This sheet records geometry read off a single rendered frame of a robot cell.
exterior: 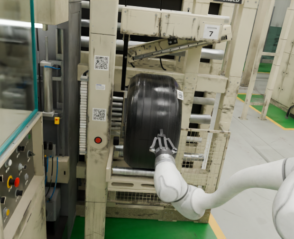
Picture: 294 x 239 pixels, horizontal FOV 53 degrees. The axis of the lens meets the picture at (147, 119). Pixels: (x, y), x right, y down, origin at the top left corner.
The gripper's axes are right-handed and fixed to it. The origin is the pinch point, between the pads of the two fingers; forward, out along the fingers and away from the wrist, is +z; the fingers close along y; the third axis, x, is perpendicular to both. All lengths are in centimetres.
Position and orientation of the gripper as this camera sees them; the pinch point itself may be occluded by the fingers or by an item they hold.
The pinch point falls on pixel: (160, 134)
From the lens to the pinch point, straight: 145.0
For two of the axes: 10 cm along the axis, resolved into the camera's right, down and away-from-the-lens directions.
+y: -9.9, -0.8, -0.8
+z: -0.3, -5.1, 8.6
